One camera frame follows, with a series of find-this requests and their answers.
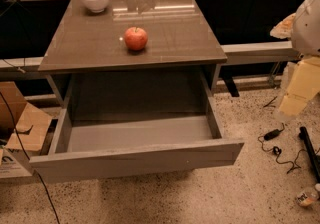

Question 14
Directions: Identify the open grey top drawer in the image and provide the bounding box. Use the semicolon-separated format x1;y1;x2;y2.
30;69;244;182

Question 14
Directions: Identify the black bar on floor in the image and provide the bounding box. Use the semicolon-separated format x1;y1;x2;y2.
299;126;320;183

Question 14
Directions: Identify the black cable at left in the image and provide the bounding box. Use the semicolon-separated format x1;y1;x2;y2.
0;91;62;224

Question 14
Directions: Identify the small plastic bottle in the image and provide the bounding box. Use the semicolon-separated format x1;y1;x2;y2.
296;183;320;207

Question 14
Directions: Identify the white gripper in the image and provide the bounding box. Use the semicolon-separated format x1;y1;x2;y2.
270;0;320;117

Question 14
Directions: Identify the black power adapter with cable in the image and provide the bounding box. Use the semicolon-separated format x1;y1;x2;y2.
257;96;304;175

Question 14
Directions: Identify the grey cabinet with glossy top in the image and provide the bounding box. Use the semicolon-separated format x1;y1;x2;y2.
37;0;229;109

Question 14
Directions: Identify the brown cardboard box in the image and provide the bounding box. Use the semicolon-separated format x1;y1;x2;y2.
0;82;52;179

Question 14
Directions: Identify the red apple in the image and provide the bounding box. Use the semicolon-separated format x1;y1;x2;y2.
124;27;148;51

